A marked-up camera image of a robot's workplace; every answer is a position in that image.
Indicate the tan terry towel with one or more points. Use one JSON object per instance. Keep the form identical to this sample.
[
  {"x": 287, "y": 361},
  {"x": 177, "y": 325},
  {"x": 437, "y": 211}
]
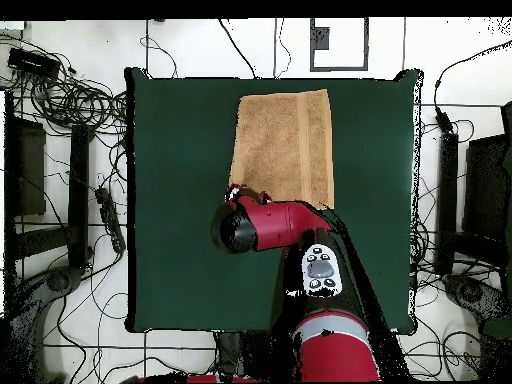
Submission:
[{"x": 276, "y": 148}]

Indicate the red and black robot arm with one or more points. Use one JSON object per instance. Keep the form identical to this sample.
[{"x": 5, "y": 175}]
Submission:
[{"x": 280, "y": 228}]

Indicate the dark green table cloth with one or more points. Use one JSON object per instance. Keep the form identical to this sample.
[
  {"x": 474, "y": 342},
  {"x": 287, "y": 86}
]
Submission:
[{"x": 180, "y": 260}]

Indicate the black power strip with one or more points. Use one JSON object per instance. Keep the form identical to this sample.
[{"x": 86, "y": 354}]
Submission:
[{"x": 110, "y": 218}]

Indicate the grey tripod base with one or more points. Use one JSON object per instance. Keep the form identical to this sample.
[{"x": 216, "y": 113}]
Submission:
[
  {"x": 60, "y": 282},
  {"x": 470, "y": 292}
]

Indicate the black rectangular box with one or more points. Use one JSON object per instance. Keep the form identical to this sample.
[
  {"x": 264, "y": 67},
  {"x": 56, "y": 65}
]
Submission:
[{"x": 32, "y": 62}]

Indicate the black stand frame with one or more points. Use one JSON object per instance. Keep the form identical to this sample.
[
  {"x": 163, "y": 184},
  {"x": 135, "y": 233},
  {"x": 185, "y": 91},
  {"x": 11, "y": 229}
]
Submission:
[
  {"x": 447, "y": 200},
  {"x": 79, "y": 192}
]

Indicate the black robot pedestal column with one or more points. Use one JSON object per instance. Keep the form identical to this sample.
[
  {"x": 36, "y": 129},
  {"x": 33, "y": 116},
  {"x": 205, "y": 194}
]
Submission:
[{"x": 230, "y": 352}]

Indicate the grey square floor frame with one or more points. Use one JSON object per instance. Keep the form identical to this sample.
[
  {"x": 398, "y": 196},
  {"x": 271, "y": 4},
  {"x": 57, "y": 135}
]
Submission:
[{"x": 320, "y": 40}]

